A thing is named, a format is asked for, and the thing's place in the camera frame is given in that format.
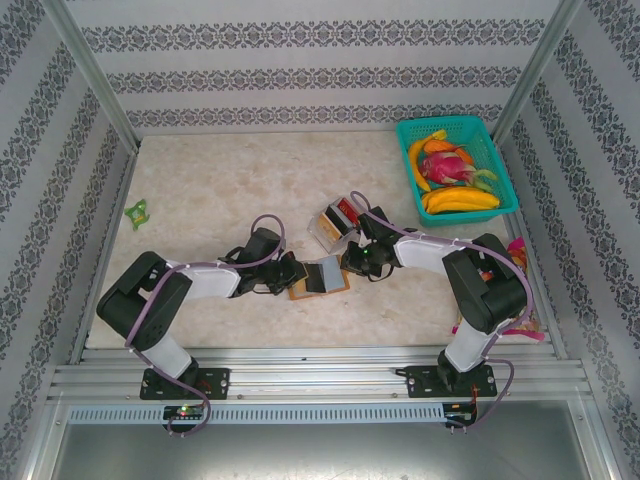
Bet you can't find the single yellow banana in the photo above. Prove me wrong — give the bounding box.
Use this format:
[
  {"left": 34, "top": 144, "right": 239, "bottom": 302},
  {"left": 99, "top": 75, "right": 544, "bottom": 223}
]
[{"left": 408, "top": 129, "right": 447, "bottom": 194}]

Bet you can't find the aluminium frame post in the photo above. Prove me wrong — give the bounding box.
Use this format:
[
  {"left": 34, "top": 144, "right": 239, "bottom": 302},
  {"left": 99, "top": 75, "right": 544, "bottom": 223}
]
[
  {"left": 42, "top": 0, "right": 142, "bottom": 151},
  {"left": 489, "top": 0, "right": 585, "bottom": 142}
]

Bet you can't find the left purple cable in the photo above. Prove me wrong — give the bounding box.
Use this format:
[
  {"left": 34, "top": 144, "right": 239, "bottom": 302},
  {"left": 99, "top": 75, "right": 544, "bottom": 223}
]
[{"left": 124, "top": 213, "right": 287, "bottom": 437}]

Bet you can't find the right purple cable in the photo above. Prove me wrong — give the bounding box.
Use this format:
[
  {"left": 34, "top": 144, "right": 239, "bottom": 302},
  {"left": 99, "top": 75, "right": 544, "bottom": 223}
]
[{"left": 349, "top": 189, "right": 535, "bottom": 434}]

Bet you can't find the gold card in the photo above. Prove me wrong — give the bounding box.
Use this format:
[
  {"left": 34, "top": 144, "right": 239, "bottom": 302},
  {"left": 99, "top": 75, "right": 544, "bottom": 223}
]
[{"left": 318, "top": 214, "right": 345, "bottom": 240}]

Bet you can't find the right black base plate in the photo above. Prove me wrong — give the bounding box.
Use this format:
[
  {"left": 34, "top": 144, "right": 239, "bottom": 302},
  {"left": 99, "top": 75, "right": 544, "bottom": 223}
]
[{"left": 404, "top": 363, "right": 499, "bottom": 400}]

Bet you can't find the green candy wrapper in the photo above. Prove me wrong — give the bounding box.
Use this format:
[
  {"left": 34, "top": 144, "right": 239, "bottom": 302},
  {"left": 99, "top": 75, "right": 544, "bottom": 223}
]
[{"left": 124, "top": 198, "right": 152, "bottom": 232}]

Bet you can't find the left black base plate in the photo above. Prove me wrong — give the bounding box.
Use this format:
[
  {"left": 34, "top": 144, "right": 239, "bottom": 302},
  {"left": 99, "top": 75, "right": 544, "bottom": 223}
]
[{"left": 139, "top": 367, "right": 232, "bottom": 401}]

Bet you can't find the aluminium mounting rail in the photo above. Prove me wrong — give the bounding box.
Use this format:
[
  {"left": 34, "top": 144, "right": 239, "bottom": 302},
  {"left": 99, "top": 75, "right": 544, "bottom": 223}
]
[{"left": 47, "top": 347, "right": 594, "bottom": 402}]

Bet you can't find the purple cable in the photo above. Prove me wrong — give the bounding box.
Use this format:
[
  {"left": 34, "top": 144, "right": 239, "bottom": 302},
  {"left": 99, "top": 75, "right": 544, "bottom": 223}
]
[
  {"left": 124, "top": 213, "right": 287, "bottom": 437},
  {"left": 349, "top": 189, "right": 535, "bottom": 434}
]

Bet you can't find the left aluminium frame post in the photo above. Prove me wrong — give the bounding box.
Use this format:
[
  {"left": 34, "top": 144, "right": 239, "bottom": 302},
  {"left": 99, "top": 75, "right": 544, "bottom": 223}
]
[{"left": 42, "top": 0, "right": 142, "bottom": 151}]

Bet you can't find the clear acrylic card stand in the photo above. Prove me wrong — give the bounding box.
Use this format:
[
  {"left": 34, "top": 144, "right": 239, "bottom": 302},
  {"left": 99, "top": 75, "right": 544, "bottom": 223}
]
[{"left": 306, "top": 196, "right": 362, "bottom": 255}]

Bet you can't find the pink dragon fruit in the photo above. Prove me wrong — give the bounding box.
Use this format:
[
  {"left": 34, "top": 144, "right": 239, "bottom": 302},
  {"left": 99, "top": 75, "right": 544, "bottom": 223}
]
[{"left": 417, "top": 152, "right": 500, "bottom": 188}]

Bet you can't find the yellow banana bunch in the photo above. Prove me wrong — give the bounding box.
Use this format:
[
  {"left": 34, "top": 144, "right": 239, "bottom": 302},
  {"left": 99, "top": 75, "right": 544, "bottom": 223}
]
[{"left": 421, "top": 185, "right": 501, "bottom": 216}]

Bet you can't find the right aluminium frame post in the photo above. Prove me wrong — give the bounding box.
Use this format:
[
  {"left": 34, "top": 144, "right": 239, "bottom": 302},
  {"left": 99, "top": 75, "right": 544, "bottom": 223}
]
[{"left": 489, "top": 0, "right": 585, "bottom": 142}]

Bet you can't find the left controller board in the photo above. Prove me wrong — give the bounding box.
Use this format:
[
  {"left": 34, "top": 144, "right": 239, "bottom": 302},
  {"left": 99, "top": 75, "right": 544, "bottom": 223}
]
[{"left": 163, "top": 405, "right": 206, "bottom": 420}]

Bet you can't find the orange leather card holder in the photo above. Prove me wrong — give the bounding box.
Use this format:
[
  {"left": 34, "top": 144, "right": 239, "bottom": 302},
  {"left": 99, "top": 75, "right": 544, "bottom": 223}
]
[{"left": 287, "top": 255, "right": 350, "bottom": 302}]

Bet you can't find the colourful candy bag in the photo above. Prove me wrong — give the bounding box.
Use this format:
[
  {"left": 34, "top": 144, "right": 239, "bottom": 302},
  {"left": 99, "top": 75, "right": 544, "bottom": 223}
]
[{"left": 452, "top": 236, "right": 545, "bottom": 344}]

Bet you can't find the slotted grey cable duct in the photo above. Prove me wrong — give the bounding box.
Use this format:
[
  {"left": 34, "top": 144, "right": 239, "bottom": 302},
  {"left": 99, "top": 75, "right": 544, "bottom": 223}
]
[{"left": 67, "top": 403, "right": 446, "bottom": 425}]

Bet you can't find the black card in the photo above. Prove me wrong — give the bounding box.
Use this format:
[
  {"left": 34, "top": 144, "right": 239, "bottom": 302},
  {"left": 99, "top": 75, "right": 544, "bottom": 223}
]
[
  {"left": 327, "top": 203, "right": 351, "bottom": 235},
  {"left": 304, "top": 263, "right": 327, "bottom": 295}
]

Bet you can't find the teal plastic basket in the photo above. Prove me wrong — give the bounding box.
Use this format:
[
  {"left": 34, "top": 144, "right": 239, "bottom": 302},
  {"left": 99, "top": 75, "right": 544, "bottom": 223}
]
[{"left": 395, "top": 115, "right": 520, "bottom": 229}]

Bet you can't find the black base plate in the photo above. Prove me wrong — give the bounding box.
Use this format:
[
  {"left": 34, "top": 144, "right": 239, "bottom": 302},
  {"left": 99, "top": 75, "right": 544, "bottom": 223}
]
[
  {"left": 139, "top": 367, "right": 232, "bottom": 401},
  {"left": 404, "top": 363, "right": 499, "bottom": 400}
]

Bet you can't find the orange fruit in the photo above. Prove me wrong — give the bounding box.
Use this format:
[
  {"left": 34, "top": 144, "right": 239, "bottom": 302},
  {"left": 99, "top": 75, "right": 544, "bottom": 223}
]
[{"left": 423, "top": 138, "right": 474, "bottom": 161}]

